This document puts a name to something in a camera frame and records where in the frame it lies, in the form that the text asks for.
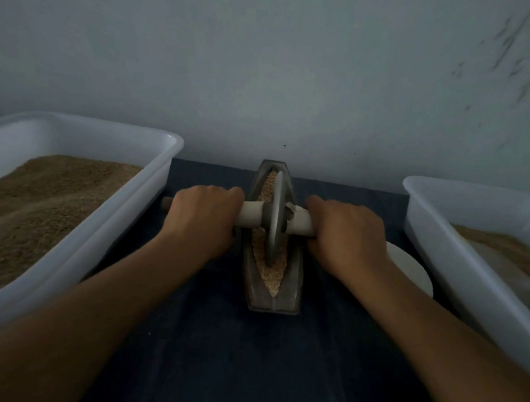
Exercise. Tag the person's left hand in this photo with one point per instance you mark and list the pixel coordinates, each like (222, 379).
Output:
(202, 220)

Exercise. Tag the person's right hand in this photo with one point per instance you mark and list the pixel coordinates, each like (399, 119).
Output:
(347, 238)

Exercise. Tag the boat-shaped metal grinding trough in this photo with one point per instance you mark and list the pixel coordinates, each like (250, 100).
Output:
(273, 298)

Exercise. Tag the large brown grain heap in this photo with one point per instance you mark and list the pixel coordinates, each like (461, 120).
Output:
(504, 248)
(29, 217)

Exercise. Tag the person's right forearm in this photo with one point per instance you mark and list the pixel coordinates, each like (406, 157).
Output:
(452, 355)

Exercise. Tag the person's left forearm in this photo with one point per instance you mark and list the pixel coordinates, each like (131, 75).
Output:
(63, 334)

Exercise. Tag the white round plate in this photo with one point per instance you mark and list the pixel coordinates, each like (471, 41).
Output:
(412, 267)

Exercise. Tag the white plastic tub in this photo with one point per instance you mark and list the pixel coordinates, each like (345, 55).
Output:
(465, 280)
(118, 217)

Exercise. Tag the dark blue table cloth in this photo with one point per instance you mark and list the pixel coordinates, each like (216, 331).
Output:
(203, 373)

